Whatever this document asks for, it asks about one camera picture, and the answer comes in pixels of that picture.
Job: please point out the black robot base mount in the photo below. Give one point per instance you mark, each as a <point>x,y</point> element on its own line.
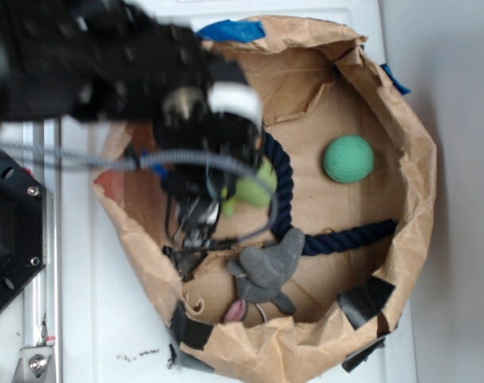
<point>20,229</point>

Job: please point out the blue tape strip right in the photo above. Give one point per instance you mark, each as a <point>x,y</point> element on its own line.
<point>403,90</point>

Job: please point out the green rubber ball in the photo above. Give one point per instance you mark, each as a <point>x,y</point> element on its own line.
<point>348,159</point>

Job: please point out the blue tape strip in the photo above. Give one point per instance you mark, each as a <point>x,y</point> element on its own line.
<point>403,90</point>
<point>228,30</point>

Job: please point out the blue tape strip top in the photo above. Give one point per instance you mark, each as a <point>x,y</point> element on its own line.
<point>228,30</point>

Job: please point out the aluminium frame rail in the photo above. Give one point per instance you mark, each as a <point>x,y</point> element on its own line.
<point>40,355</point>

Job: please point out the brown paper bag bin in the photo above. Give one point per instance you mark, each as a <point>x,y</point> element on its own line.
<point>317,83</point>

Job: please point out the black tape patch bottom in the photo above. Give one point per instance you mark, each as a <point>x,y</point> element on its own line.
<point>189,332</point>

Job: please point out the black tape patch right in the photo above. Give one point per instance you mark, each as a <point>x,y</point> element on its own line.
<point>365,301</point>

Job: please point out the black tape patch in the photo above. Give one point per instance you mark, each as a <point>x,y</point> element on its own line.
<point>365,301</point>
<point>189,332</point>

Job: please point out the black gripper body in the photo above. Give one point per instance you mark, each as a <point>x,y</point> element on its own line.
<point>226,119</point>

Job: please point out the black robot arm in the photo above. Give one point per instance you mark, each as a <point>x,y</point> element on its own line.
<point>109,60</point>

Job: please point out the green plush fish toy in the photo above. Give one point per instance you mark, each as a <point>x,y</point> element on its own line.
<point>249,192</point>

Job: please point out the grey plush mouse toy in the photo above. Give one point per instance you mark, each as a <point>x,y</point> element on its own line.
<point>260,273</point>

